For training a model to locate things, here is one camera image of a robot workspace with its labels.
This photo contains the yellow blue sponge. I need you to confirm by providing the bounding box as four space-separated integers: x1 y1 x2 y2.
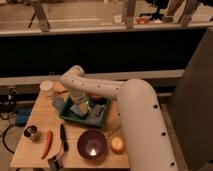
77 102 89 117

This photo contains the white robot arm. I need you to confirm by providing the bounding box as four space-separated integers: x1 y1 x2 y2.
60 66 179 171

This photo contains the white plastic cup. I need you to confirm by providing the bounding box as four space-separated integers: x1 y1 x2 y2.
40 80 54 97

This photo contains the metal cup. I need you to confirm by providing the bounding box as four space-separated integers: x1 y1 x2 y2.
24 125 40 141

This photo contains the green plastic tray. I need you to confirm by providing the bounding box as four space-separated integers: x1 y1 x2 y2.
59 97 109 127

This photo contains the light blue cloth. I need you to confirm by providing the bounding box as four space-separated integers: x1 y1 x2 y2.
52 97 65 112

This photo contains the grey blue cloth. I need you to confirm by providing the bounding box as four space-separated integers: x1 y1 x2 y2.
88 105 104 119

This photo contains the orange carrot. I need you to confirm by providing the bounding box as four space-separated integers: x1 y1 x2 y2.
41 130 53 160

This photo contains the purple bowl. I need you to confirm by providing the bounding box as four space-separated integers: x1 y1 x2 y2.
77 129 108 161

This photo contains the yellow round fruit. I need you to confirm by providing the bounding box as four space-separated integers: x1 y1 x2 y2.
111 137 124 154

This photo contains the blue box on floor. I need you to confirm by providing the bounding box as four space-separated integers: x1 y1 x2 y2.
15 108 32 127

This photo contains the small metal clip object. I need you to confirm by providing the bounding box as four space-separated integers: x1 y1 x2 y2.
48 155 63 171

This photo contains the black handled knife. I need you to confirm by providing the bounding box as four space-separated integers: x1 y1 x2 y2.
60 124 69 152

